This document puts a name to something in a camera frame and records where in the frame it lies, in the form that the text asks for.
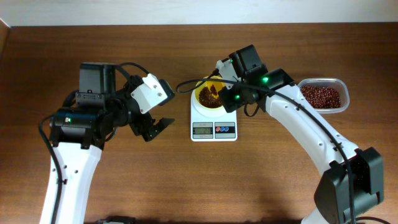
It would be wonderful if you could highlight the pale yellow bowl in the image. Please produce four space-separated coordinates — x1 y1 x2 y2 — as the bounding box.
193 81 226 110

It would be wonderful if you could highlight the clear plastic container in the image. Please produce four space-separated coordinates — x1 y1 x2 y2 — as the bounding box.
298 78 350 114

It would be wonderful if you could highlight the right black cable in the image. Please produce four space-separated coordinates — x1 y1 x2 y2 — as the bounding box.
175 69 392 224

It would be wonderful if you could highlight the left black cable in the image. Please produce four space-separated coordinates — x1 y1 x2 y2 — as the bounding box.
38 62 150 224

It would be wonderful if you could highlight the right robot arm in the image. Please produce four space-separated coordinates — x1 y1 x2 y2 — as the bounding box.
216 45 384 223

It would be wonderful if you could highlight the white digital kitchen scale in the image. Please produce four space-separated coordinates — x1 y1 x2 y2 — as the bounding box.
190 93 238 142

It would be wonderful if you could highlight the black cable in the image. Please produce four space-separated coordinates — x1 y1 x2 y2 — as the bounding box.
175 69 392 224
38 62 150 224

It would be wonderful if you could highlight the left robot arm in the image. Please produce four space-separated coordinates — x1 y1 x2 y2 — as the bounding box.
39 62 175 223

